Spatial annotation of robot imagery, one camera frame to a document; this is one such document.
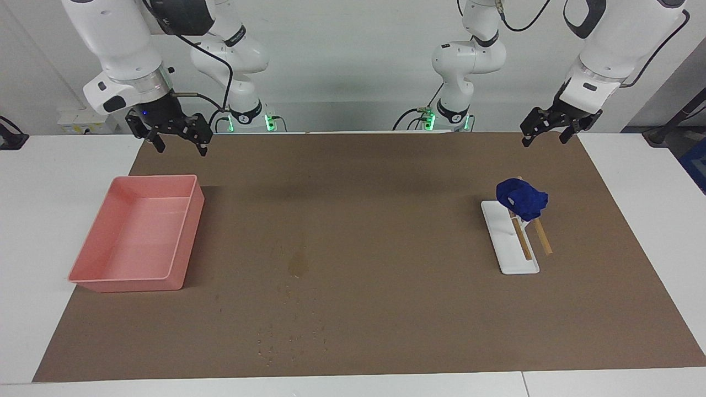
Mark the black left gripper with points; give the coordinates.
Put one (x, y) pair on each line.
(571, 113)

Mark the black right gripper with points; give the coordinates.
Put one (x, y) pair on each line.
(162, 113)

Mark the blue towel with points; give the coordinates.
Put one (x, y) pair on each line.
(521, 198)

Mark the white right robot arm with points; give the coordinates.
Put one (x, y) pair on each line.
(121, 38)

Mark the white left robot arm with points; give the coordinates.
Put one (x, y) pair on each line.
(623, 44)

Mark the black stand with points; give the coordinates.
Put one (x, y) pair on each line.
(670, 135)

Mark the pink plastic bin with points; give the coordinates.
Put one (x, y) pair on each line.
(138, 237)

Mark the white rack with wooden rods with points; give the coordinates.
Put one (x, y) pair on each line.
(510, 248)

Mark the blue crate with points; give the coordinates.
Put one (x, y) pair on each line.
(696, 171)

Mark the brown table mat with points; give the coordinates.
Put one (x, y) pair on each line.
(386, 220)

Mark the white wall socket box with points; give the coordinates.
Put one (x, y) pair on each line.
(85, 118)

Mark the black clamp mount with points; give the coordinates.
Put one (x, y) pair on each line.
(11, 138)

